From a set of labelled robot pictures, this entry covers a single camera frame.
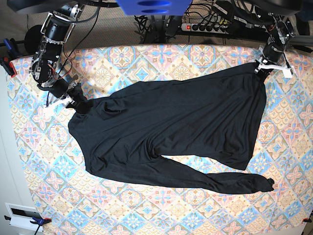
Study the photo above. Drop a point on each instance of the blue clamp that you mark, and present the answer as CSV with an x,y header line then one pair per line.
x,y
36,221
12,44

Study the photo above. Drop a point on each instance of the white power strip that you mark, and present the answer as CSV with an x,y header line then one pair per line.
x,y
204,28

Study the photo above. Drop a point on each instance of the aluminium frame post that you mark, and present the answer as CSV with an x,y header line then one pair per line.
x,y
302,42

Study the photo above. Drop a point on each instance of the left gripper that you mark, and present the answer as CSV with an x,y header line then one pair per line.
x,y
272,59

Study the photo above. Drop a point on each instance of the blue clamp top left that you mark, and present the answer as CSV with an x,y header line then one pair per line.
x,y
12,44

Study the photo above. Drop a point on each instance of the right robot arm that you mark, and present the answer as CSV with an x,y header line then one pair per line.
x,y
63,16

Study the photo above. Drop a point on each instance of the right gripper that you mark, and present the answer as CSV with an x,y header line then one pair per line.
x,y
63,88

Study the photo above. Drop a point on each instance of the patterned tablecloth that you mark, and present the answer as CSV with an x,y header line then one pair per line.
x,y
81,204

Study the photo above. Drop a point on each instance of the white floor outlet box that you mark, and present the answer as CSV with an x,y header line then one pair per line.
x,y
21,211

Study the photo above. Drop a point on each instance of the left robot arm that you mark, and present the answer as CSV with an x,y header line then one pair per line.
x,y
274,16

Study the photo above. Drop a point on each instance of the blue clamp bottom left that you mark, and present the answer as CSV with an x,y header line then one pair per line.
x,y
36,221

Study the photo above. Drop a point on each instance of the orange clamp bottom right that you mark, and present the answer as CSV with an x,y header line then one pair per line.
x,y
307,220

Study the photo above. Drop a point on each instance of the black round stool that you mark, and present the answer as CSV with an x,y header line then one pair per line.
x,y
33,39

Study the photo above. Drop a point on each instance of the black t-shirt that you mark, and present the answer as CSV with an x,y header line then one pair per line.
x,y
195,133

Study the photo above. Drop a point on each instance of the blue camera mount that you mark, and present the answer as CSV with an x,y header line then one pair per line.
x,y
154,7

